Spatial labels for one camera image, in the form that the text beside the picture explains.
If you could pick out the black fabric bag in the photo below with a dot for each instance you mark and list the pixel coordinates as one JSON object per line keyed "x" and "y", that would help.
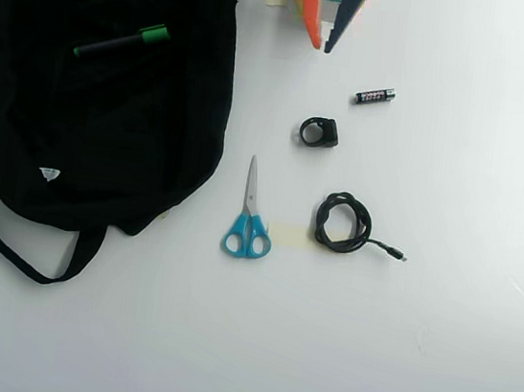
{"x": 92, "y": 125}

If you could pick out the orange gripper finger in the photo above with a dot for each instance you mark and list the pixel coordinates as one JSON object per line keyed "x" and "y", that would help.
{"x": 313, "y": 4}

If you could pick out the short beige masking tape patch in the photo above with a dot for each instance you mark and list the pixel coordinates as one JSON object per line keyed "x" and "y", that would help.
{"x": 288, "y": 234}

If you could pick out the black AAA battery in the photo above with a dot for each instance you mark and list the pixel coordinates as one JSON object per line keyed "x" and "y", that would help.
{"x": 374, "y": 97}

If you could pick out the green marker with black barrel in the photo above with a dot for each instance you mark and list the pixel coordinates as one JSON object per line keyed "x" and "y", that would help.
{"x": 117, "y": 44}

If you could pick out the navy gripper finger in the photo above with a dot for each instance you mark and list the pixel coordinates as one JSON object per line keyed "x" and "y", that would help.
{"x": 351, "y": 9}

